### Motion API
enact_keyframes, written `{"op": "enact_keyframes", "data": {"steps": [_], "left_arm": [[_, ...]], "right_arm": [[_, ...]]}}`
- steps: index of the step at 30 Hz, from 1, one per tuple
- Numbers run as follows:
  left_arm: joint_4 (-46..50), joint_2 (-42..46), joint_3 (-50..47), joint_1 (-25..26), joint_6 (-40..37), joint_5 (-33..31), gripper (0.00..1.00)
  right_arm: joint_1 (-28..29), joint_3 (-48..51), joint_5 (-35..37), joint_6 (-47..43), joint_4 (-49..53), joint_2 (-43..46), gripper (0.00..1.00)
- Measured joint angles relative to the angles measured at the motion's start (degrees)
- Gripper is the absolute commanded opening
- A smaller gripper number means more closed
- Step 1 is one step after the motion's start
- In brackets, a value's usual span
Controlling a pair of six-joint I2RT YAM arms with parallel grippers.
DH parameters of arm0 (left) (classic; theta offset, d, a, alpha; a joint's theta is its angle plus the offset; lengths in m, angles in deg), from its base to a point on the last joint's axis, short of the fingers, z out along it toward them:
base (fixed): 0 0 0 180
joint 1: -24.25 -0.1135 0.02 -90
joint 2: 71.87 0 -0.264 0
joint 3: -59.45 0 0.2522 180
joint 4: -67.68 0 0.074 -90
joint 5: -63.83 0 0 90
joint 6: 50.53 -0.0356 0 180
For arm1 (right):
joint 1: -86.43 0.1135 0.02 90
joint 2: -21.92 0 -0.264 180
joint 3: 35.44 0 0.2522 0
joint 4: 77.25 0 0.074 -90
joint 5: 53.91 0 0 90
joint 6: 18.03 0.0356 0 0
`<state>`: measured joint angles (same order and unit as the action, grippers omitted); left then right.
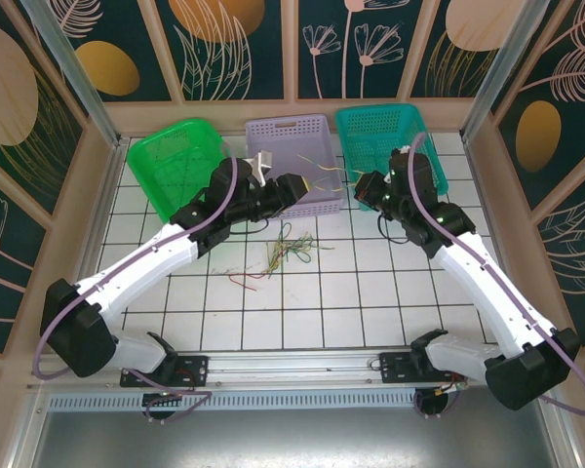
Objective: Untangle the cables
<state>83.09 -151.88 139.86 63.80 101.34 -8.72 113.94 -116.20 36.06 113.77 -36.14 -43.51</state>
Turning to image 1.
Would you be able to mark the aluminium side rail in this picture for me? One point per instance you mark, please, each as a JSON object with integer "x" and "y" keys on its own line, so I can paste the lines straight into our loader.
{"x": 95, "y": 244}

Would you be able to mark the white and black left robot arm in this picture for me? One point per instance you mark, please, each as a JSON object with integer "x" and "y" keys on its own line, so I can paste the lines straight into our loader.
{"x": 141, "y": 268}

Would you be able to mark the grey metal plate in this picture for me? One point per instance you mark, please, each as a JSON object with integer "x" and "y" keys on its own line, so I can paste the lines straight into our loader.
{"x": 292, "y": 443}

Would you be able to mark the small black controller board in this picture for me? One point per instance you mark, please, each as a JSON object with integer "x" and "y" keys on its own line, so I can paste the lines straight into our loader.
{"x": 168, "y": 400}

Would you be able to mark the teal plastic basket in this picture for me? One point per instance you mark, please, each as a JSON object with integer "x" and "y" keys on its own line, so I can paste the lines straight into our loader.
{"x": 365, "y": 136}

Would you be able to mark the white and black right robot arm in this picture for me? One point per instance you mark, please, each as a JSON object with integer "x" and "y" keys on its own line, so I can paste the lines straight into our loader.
{"x": 487, "y": 287}

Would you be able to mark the green plastic basket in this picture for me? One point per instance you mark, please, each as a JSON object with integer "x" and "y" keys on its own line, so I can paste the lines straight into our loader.
{"x": 166, "y": 166}

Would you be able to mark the aluminium frame post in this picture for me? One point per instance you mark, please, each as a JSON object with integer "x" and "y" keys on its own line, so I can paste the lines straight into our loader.
{"x": 504, "y": 68}
{"x": 69, "y": 63}

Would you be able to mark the lilac plastic basket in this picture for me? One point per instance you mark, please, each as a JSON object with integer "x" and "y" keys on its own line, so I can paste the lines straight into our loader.
{"x": 283, "y": 146}

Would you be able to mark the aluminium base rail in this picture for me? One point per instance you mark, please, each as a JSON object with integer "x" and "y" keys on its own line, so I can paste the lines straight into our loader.
{"x": 283, "y": 370}

